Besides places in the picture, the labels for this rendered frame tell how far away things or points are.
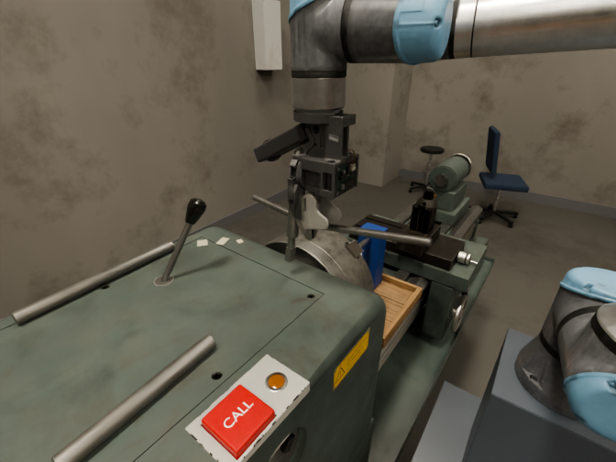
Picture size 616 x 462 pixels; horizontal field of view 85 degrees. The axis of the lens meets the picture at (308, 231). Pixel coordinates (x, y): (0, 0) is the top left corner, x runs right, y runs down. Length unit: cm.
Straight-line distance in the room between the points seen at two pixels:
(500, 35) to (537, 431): 62
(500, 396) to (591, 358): 23
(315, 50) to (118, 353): 49
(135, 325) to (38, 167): 220
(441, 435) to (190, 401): 75
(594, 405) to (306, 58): 54
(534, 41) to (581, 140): 433
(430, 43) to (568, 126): 444
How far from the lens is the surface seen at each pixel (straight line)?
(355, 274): 80
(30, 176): 273
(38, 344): 65
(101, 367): 56
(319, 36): 46
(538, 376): 76
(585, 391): 54
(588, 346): 56
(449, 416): 112
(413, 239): 48
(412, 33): 42
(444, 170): 180
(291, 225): 58
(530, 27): 54
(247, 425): 43
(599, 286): 65
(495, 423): 78
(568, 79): 478
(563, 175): 494
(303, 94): 47
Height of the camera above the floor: 163
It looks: 28 degrees down
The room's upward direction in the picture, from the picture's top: straight up
